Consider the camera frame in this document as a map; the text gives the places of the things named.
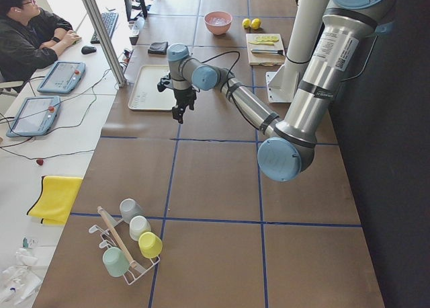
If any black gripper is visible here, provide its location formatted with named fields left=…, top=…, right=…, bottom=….
left=157, top=73, right=199, bottom=124

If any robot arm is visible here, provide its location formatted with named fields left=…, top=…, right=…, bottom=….
left=157, top=0, right=396, bottom=182

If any clear ice cubes pile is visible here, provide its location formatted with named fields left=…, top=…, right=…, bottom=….
left=208, top=15, right=228, bottom=26

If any grey plastic cup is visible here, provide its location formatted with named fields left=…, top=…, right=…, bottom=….
left=120, top=198, right=143, bottom=224

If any white plastic cup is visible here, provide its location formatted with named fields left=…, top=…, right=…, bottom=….
left=129, top=215, right=152, bottom=241

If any yellow plastic cup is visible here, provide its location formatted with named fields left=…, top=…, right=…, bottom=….
left=138, top=231, right=163, bottom=259

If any green plastic cup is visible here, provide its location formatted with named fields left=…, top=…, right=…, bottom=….
left=102, top=247, right=130, bottom=277

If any cream bear tray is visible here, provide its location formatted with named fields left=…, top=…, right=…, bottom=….
left=128, top=65, right=176, bottom=111

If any dark grey folded cloth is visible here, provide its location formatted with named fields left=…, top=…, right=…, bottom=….
left=147, top=42, right=169, bottom=55

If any wooden cutting board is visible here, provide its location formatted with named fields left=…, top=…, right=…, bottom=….
left=246, top=34, right=286, bottom=66

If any pink bowl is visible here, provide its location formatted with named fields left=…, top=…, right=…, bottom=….
left=204, top=11, right=232, bottom=36

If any yellow plastic knife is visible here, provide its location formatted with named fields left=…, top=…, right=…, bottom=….
left=247, top=40, right=275, bottom=46

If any steel rod muddler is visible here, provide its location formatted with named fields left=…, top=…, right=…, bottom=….
left=251, top=48, right=284, bottom=56

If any black computer mouse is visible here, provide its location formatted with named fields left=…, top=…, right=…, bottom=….
left=81, top=46, right=97, bottom=55

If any lemon slice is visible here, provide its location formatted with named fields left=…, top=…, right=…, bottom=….
left=255, top=36, right=279, bottom=42

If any yellow lemon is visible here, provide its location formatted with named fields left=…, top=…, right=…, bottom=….
left=250, top=18, right=261, bottom=30
left=242, top=18, right=251, bottom=29

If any black keyboard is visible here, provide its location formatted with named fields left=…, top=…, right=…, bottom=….
left=90, top=11, right=119, bottom=44

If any blue teach pendant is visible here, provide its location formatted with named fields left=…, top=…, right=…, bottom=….
left=37, top=61, right=86, bottom=94
left=6, top=95, right=61, bottom=137

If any yellow cloth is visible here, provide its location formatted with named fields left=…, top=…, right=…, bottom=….
left=27, top=176, right=83, bottom=225

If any seated person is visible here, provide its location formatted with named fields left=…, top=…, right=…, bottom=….
left=1, top=0, right=81, bottom=83

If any crumpled white paper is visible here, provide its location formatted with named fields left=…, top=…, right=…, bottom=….
left=1, top=248, right=42, bottom=305

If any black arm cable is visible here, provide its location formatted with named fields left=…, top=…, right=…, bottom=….
left=201, top=50, right=379, bottom=120

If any aluminium frame post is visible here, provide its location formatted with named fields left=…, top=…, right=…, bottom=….
left=82, top=0, right=127, bottom=87

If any wooden stick handle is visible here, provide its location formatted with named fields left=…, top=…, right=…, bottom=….
left=97, top=206, right=137, bottom=268

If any white wire cup rack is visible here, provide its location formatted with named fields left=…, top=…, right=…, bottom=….
left=88, top=217, right=160, bottom=285

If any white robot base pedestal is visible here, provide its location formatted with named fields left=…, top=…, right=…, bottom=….
left=266, top=0, right=330, bottom=103

